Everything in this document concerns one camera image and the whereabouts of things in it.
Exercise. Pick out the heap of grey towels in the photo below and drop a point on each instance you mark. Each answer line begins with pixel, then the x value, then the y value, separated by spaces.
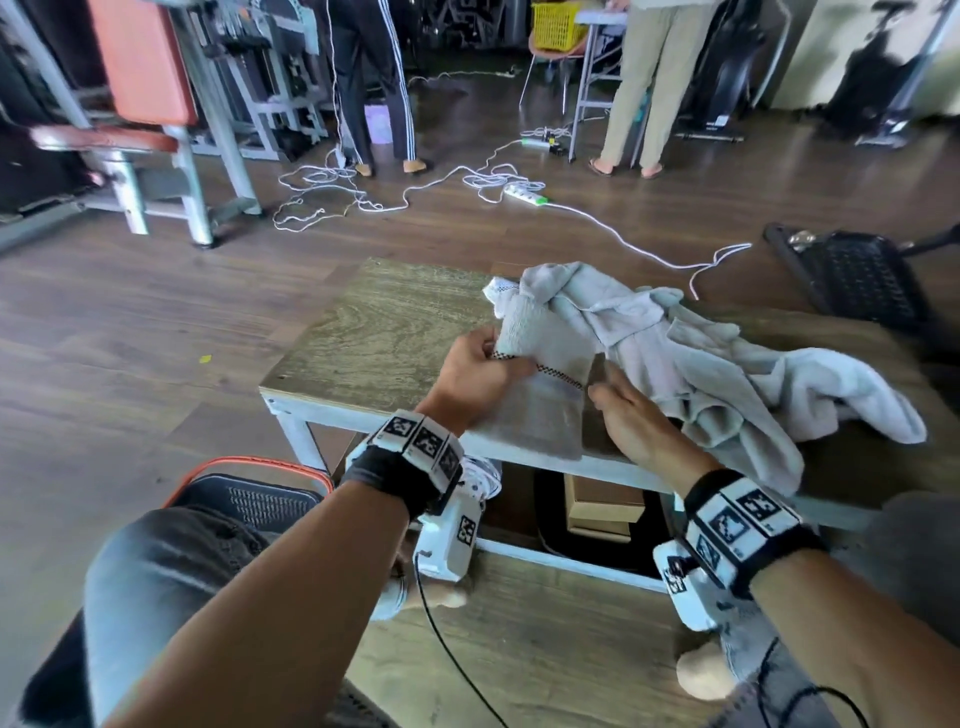
pixel 712 375

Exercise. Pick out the purple waste bin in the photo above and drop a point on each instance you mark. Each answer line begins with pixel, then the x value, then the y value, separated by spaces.
pixel 379 124

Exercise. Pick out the black basket orange rim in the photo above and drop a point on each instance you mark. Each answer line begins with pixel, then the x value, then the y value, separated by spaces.
pixel 255 502

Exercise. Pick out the orange padded gym machine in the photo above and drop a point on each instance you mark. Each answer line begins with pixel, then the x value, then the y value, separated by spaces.
pixel 142 67

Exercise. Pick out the white green socket adapter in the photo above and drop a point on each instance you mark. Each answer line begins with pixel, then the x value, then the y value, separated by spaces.
pixel 484 472

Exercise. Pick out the grey towel striped border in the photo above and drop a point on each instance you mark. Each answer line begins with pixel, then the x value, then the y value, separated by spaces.
pixel 547 420

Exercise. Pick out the grey weight machine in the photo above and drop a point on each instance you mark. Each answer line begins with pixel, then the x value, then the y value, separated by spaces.
pixel 255 75

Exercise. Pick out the white folding table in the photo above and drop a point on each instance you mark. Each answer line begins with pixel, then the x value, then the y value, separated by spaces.
pixel 585 75

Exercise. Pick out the plain cardboard box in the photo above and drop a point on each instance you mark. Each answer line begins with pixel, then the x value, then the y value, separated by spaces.
pixel 604 510

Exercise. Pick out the person's left forearm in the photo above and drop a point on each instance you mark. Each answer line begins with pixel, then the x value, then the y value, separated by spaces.
pixel 262 622

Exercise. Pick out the person's right foot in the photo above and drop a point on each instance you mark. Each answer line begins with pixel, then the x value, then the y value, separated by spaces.
pixel 705 671

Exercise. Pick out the black gym equipment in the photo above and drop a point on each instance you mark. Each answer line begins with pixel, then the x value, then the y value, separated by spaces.
pixel 870 90

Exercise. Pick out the orange chair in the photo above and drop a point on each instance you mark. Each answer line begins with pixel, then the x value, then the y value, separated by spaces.
pixel 555 54

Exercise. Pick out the black perforated platform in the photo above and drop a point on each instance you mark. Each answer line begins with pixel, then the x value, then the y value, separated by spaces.
pixel 855 277

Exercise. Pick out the low wooden table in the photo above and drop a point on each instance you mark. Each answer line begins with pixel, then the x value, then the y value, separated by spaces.
pixel 300 416

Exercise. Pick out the white green power strip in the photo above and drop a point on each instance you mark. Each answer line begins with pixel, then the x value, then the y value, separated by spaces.
pixel 525 195
pixel 540 145

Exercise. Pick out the flat white power strip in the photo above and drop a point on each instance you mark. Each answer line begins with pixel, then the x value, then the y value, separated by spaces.
pixel 341 157

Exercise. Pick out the person's left hand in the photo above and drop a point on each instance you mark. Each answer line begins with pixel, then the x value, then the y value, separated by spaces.
pixel 472 382

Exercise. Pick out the person's left leg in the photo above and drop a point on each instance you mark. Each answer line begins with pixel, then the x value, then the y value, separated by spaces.
pixel 150 585

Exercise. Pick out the yellow plastic crate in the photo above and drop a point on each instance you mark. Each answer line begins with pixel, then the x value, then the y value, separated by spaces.
pixel 559 26

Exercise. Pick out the person's right hand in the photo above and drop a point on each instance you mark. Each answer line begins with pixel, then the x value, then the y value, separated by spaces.
pixel 645 442

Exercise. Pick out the person's right forearm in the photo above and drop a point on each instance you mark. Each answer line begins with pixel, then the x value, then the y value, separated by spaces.
pixel 862 637

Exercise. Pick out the silver metal part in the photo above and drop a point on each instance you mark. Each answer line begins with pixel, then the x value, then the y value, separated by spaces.
pixel 802 240

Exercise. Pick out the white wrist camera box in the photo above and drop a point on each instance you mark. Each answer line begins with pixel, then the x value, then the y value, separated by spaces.
pixel 690 592
pixel 450 536

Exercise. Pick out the black elliptical trainer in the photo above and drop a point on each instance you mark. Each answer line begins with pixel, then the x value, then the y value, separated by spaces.
pixel 727 75

